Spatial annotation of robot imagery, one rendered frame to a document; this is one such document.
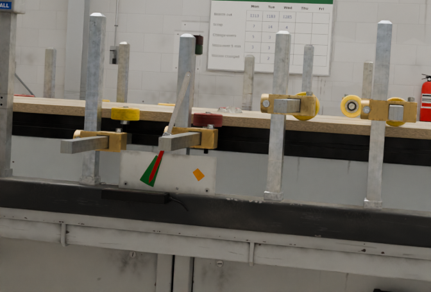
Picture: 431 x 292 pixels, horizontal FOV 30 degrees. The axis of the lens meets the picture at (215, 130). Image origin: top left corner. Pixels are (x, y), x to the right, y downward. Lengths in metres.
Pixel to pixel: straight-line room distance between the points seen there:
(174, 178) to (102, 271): 0.50
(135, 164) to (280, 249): 0.44
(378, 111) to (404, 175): 0.29
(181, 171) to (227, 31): 7.34
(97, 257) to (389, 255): 0.90
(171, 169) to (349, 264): 0.52
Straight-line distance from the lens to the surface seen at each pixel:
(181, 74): 2.09
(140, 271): 2.44
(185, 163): 2.09
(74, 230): 2.24
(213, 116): 2.17
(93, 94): 2.16
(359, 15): 9.23
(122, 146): 2.15
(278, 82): 2.04
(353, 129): 2.23
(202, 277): 2.39
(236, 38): 9.35
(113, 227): 2.19
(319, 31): 9.22
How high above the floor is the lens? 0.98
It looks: 3 degrees down
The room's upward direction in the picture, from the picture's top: 3 degrees clockwise
